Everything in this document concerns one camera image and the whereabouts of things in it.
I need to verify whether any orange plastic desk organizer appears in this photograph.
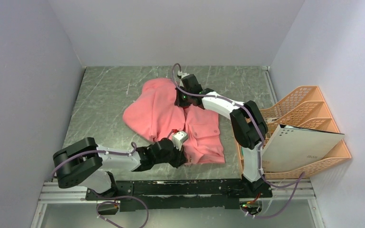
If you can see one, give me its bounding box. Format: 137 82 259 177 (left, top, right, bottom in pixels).
234 85 352 180

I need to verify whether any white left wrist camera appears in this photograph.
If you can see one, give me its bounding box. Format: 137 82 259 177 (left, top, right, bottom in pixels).
171 131 188 151

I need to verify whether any pink zip-up jacket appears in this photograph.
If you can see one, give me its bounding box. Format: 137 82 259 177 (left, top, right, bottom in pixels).
123 78 225 164

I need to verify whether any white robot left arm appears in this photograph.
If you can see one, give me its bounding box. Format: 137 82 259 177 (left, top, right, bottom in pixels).
51 137 187 200

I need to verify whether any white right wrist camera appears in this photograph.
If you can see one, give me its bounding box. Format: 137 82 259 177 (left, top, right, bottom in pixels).
177 71 189 80

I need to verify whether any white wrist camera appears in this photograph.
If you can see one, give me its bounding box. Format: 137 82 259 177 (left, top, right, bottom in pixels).
177 71 189 80
171 131 188 151

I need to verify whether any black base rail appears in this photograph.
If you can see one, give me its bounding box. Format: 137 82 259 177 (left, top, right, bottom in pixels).
85 178 273 212

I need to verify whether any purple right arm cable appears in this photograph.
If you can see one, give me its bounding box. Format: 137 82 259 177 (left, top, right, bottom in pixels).
172 63 306 220

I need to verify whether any white folder in organizer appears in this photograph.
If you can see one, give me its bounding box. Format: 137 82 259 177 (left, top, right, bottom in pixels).
262 124 345 172

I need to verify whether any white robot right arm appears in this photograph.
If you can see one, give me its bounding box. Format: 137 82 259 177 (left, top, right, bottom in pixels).
175 71 268 197

